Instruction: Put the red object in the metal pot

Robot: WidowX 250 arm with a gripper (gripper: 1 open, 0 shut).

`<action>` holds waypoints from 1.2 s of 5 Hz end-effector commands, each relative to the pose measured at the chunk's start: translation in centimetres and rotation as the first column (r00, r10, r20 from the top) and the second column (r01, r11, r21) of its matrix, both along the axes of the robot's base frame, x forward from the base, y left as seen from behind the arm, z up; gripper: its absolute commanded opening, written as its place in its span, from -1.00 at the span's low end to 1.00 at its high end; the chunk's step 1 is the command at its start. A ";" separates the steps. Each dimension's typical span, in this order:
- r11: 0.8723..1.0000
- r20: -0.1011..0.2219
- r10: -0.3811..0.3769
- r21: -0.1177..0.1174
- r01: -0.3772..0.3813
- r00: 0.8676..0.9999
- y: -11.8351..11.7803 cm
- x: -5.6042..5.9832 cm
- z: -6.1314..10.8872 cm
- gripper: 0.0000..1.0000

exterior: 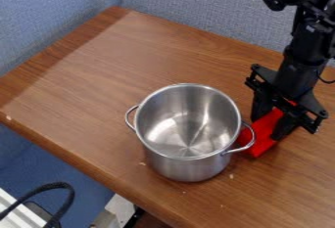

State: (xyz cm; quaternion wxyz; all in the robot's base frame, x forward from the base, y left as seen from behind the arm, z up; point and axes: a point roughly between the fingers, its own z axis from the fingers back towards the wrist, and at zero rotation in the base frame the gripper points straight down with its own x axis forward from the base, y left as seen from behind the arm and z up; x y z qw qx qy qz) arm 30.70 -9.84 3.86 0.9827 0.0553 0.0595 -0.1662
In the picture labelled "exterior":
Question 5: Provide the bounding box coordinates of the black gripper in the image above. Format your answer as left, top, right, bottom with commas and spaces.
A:
244, 64, 328, 141

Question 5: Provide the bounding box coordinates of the red block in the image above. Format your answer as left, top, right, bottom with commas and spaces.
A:
236, 109, 284, 158

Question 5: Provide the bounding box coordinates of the stainless steel metal pot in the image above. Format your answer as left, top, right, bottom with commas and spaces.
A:
124, 83, 255, 182

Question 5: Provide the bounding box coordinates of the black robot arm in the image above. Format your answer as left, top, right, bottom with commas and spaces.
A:
245, 0, 335, 141

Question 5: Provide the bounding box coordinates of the white box under table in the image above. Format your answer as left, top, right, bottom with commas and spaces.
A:
89, 194, 135, 228

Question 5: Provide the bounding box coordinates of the black cable loop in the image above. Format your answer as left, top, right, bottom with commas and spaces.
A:
0, 181, 76, 228

